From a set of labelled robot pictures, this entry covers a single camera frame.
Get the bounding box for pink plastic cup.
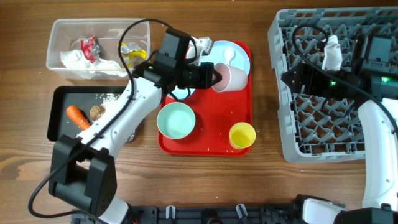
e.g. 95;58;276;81
212;63;248;92

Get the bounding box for green bowl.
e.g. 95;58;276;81
157;102;196;139

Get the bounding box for yellow plastic cup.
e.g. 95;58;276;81
229;122;256;149

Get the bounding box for white rice pile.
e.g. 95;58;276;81
101;93;120;110

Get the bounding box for orange carrot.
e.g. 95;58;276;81
66;105;91;130

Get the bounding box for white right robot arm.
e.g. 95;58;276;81
282;35;397;223

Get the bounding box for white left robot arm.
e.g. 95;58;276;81
45;27;221;223

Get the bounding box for grey dishwasher rack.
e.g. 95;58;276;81
267;7;397;164

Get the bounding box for clear plastic waste bin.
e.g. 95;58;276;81
46;18;137;80

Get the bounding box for small light blue bowl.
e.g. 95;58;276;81
168;88;195;101

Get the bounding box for large light blue plate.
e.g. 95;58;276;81
200;40;251;75

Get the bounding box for white plastic spoon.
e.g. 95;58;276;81
224;47;235;65

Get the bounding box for red plastic tray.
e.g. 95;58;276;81
158;40;253;157

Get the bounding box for yellow foil wrapper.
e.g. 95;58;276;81
121;42;147;68

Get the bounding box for brown walnut shell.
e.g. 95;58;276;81
90;105;105;121

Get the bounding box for red foil wrapper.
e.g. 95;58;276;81
80;35;101;63

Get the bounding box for crumpled white tissue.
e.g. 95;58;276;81
60;50;127;79

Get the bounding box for black rectangular tray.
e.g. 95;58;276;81
47;86;125;142

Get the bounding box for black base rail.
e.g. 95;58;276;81
70;203;348;224

